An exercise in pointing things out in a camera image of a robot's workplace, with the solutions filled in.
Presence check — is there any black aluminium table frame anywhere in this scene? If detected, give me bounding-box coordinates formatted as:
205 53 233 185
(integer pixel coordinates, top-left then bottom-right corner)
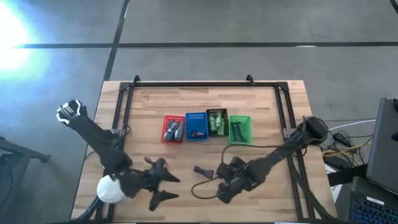
95 74 336 222

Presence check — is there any black side stand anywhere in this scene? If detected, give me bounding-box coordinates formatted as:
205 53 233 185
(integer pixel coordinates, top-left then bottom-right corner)
0 136 50 224

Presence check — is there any white-lidded yellow wipes canister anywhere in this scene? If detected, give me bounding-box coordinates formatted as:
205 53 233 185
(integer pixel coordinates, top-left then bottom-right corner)
96 174 126 205

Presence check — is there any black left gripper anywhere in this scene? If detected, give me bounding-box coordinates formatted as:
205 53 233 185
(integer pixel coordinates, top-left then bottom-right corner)
144 157 181 212

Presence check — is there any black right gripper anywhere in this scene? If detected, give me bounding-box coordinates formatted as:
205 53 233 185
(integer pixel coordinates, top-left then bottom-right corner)
216 156 249 205

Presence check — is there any grey laptop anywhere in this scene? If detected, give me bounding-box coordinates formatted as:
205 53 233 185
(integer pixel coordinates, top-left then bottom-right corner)
366 97 398 195

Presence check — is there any white cable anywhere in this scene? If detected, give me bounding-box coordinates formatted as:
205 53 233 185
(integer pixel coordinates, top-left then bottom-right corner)
328 119 377 131

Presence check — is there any green plastic basket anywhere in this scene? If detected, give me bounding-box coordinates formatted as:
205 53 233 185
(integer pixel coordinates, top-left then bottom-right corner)
228 114 253 146

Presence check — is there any red plastic basket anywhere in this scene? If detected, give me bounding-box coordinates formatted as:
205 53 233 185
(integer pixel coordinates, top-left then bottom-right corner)
160 114 187 145

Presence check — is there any black plastic basket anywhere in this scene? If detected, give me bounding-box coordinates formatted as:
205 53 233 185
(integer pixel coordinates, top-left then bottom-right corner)
206 108 230 137

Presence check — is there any blue plastic basket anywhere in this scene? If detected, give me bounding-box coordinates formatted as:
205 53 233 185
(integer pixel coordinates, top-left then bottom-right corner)
185 111 210 142

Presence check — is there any black power adapter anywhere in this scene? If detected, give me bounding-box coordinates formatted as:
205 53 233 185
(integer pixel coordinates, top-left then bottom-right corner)
333 132 351 147

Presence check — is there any yellow cable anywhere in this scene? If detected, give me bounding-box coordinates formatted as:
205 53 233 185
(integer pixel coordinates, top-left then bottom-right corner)
322 142 373 157

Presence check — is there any backlit black keyboard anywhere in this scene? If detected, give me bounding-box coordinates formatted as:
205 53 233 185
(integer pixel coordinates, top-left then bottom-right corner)
348 176 398 224

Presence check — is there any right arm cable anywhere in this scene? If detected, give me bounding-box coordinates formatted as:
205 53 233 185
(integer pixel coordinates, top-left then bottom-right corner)
190 143 301 200

